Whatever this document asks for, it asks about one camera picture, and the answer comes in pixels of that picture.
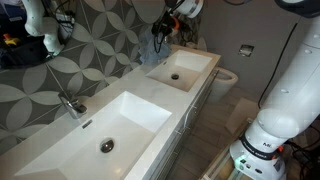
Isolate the white toilet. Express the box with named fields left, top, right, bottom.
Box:
left=207, top=66, right=240, bottom=105

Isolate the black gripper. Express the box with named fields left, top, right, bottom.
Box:
left=152, top=13, right=176, bottom=45

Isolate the gray blue terry towel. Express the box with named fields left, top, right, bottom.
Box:
left=137, top=30, right=172, bottom=66

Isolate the orange cable strap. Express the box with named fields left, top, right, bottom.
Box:
left=171, top=17, right=181, bottom=31

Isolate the tan floor mat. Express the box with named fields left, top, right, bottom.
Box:
left=225, top=97, right=262, bottom=136

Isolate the black floor cable bundle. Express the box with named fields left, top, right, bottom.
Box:
left=284, top=138, right=320, bottom=180

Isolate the chrome drain plug large sink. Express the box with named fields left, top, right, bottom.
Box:
left=99, top=138, right=115, bottom=154

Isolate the gray vanity cabinet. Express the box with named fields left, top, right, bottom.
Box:
left=148, top=66, right=221, bottom=180

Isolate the chrome sink overflow slot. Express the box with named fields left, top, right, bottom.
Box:
left=81, top=119, right=94, bottom=130

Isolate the steel drawer handle bar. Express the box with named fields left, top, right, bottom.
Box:
left=156, top=104, right=199, bottom=179
left=193, top=69, right=220, bottom=108

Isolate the black hanging robot cable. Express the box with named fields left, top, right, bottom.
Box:
left=257, top=21, right=300, bottom=111

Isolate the chrome tap of large sink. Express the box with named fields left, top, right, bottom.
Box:
left=57, top=90, right=89, bottom=120

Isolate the small white rectangular sink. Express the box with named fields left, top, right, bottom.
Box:
left=145, top=49, right=214, bottom=93

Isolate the large white rectangular sink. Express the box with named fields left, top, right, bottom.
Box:
left=13, top=90, right=173, bottom=180

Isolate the recessed chrome wall holder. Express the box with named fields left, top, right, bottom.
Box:
left=237, top=43, right=255, bottom=58

